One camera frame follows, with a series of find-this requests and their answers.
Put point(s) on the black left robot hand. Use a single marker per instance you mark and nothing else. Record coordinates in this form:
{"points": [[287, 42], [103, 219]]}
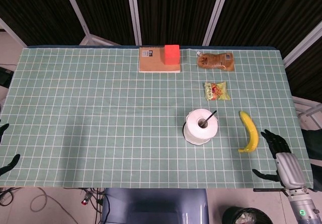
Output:
{"points": [[7, 164]]}

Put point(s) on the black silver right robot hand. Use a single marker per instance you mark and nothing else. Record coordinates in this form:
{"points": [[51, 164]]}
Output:
{"points": [[286, 162]]}

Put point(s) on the white toilet paper roll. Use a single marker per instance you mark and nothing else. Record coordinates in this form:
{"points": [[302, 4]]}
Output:
{"points": [[201, 127]]}

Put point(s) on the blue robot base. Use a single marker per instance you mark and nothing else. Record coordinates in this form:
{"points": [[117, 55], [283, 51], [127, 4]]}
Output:
{"points": [[154, 206]]}

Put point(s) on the green grid cutting mat table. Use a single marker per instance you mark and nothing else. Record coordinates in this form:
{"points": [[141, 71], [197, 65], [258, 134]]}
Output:
{"points": [[125, 118]]}

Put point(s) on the yellow banana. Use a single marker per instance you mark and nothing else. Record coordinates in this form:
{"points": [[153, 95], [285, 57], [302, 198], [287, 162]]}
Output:
{"points": [[251, 133]]}

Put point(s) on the black trash bin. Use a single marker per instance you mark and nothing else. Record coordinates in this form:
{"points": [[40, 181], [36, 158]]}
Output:
{"points": [[247, 216]]}

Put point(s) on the black red power plug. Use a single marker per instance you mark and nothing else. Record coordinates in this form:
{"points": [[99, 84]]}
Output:
{"points": [[86, 198]]}

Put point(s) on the black floor device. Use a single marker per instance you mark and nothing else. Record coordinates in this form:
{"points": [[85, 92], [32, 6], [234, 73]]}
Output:
{"points": [[4, 76]]}

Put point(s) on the green snack packet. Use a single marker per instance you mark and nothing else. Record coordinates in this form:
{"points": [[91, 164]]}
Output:
{"points": [[216, 91]]}

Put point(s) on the brown sauce pouch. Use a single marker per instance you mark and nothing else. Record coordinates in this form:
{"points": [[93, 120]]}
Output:
{"points": [[216, 61]]}

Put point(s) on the red cube block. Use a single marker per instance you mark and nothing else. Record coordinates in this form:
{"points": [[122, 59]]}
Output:
{"points": [[172, 54]]}

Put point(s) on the brown spiral notebook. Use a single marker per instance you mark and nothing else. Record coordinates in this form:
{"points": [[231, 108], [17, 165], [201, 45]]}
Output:
{"points": [[156, 60]]}

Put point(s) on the white framed folding screen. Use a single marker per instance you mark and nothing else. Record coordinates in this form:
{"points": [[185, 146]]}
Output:
{"points": [[161, 10]]}

